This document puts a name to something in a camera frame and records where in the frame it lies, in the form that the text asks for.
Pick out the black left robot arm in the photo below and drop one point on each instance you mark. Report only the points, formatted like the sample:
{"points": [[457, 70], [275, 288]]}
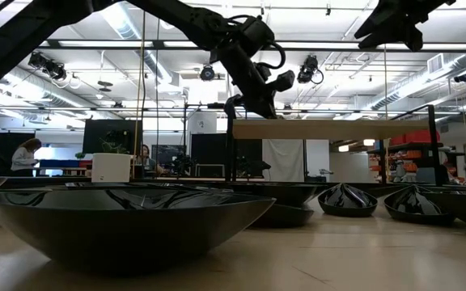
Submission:
{"points": [[22, 40]]}

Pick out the black partition panel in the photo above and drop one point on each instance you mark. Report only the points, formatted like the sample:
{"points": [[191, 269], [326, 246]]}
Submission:
{"points": [[206, 149]]}

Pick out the red storage bins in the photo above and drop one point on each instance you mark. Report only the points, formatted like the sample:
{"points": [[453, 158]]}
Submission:
{"points": [[415, 136]]}

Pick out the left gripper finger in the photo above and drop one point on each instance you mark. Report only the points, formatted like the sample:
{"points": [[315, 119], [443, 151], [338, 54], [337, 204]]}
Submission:
{"points": [[268, 101], [259, 103]]}

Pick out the wooden shelf with black legs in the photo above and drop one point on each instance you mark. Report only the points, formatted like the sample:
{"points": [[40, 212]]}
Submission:
{"points": [[322, 129]]}

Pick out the black teardrop mini plate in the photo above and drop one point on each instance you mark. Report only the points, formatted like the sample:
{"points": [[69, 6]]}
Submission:
{"points": [[346, 202], [415, 206], [285, 218], [217, 191]]}

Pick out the storage shelf rack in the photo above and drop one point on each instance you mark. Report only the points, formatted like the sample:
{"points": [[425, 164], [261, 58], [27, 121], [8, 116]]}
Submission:
{"points": [[403, 161]]}

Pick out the black wall monitor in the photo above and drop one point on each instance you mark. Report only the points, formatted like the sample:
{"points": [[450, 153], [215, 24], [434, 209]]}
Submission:
{"points": [[95, 137]]}

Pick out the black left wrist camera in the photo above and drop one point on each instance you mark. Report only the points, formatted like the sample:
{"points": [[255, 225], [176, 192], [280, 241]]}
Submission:
{"points": [[257, 34]]}

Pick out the person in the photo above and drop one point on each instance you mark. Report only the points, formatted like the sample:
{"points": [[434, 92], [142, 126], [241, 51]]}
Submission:
{"points": [[24, 157], [148, 161]]}

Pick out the black ceiling camera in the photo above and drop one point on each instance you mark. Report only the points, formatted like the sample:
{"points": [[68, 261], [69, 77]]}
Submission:
{"points": [[207, 72], [463, 77]]}

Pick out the dark background screen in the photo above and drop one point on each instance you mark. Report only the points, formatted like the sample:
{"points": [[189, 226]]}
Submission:
{"points": [[167, 153]]}

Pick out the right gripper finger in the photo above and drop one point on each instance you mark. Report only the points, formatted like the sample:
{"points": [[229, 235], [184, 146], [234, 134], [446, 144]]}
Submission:
{"points": [[382, 18], [382, 36]]}

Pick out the black ceiling light cluster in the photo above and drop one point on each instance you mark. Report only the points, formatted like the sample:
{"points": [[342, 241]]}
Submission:
{"points": [[49, 66]]}

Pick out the white plant pot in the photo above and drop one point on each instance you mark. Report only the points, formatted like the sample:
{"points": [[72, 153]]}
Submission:
{"points": [[111, 167]]}

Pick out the white curtain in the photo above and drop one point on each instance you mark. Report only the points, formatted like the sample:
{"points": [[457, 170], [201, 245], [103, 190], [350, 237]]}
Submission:
{"points": [[283, 159]]}

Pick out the black cabinet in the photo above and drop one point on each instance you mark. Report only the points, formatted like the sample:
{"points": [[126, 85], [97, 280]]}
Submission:
{"points": [[2, 149]]}

